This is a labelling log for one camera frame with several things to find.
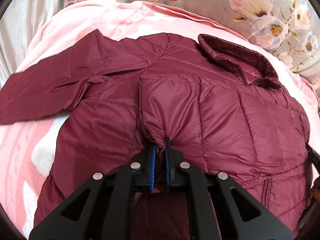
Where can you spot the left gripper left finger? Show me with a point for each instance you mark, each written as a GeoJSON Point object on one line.
{"type": "Point", "coordinates": [101, 208]}

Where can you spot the maroon quilted puffer jacket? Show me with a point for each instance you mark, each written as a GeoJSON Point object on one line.
{"type": "Point", "coordinates": [220, 103]}

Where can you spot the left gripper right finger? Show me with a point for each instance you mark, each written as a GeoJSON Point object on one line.
{"type": "Point", "coordinates": [218, 207]}

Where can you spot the silver satin curtain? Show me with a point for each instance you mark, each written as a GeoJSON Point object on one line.
{"type": "Point", "coordinates": [19, 23]}

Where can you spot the pink patterned blanket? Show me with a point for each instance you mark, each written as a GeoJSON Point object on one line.
{"type": "Point", "coordinates": [28, 147]}

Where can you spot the grey floral bed cover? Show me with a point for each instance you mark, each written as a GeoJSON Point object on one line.
{"type": "Point", "coordinates": [288, 29]}

